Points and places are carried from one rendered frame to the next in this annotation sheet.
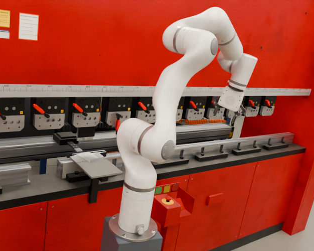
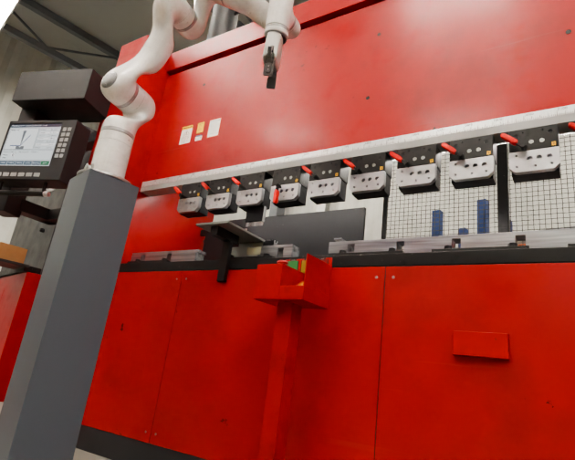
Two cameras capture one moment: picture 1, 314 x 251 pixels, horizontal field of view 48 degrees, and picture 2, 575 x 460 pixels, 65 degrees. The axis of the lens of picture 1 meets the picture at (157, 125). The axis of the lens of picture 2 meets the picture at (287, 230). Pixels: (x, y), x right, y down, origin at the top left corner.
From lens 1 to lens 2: 2.54 m
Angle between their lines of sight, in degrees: 80
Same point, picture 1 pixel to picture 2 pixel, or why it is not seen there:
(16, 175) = (186, 256)
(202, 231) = (461, 443)
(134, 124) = not seen: hidden behind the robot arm
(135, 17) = (302, 87)
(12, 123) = (191, 203)
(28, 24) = (214, 126)
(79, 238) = (204, 334)
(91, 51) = (258, 130)
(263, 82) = not seen: outside the picture
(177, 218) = (275, 287)
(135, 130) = not seen: hidden behind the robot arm
